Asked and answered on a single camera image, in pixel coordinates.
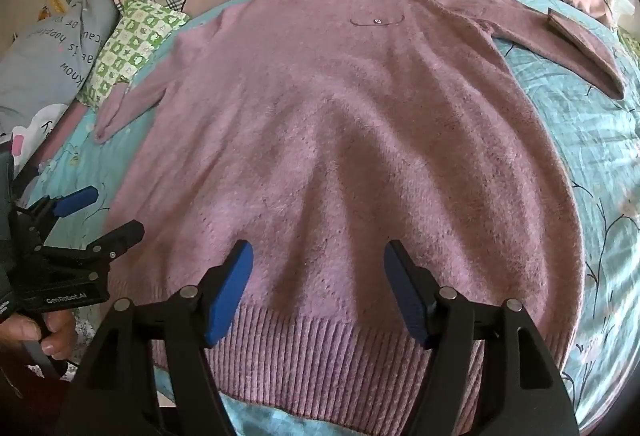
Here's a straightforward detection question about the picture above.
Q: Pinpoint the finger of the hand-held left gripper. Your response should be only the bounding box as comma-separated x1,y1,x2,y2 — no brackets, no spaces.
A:
37,219,146,268
17,185,100,238

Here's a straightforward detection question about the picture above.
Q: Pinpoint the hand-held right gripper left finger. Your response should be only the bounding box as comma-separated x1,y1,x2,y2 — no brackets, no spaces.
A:
54,239,254,436

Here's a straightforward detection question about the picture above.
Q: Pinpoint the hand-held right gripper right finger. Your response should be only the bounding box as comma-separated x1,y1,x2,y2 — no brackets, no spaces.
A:
383,239,581,436

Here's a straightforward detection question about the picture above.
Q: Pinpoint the person's left hand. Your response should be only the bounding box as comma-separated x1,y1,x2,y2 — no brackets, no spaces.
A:
0,310,78,361

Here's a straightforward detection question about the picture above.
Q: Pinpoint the green checkered pillow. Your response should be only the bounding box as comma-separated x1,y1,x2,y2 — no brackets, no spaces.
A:
80,0,191,109

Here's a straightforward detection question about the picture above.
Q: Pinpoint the grey printed pillow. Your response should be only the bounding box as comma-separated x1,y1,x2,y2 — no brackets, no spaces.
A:
0,0,125,177

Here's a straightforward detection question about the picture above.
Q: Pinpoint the teal floral bedsheet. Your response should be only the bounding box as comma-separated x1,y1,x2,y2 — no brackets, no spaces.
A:
37,0,640,436

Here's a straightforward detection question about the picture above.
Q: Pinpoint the pink knitted sweater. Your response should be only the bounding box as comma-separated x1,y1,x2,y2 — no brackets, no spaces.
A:
94,0,626,404

